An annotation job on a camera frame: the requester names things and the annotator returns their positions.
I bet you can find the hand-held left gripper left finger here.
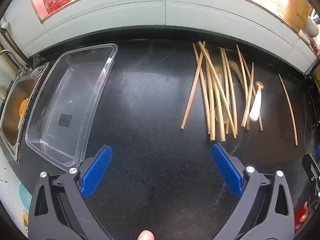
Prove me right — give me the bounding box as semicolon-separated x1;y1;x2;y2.
28;144;113;240

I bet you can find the wooden chopstick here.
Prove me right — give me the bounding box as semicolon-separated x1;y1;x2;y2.
278;73;299;146

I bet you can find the white ceramic jar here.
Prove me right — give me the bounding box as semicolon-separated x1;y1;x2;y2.
301;16;320;39

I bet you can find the red cloth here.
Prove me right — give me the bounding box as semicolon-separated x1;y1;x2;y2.
294;202;310;230

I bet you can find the wooden utensil holder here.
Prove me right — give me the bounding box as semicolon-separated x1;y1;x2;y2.
279;0;313;33

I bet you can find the jar of dried red spices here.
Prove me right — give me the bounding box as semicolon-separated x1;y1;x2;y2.
309;38;320;55

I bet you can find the pile of wooden chopsticks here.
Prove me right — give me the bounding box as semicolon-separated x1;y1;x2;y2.
180;41;264;141

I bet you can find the yellow plastic cup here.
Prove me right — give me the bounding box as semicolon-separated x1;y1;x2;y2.
18;98;29;117

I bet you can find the person's right hand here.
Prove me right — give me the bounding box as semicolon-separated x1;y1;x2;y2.
295;212;308;231

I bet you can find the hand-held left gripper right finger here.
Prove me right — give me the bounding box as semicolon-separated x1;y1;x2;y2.
211;142;295;240

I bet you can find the clear plastic container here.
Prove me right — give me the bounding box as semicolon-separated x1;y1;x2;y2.
25;43;118;172

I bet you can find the white handled small spoon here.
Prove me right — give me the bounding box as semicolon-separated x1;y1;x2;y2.
249;81;263;122

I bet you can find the stainless steel sink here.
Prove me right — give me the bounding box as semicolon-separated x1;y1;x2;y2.
0;62;52;164

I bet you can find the person's left hand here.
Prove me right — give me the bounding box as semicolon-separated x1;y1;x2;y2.
137;230;155;240

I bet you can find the metal faucet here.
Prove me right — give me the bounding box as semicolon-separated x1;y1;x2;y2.
0;49;29;74

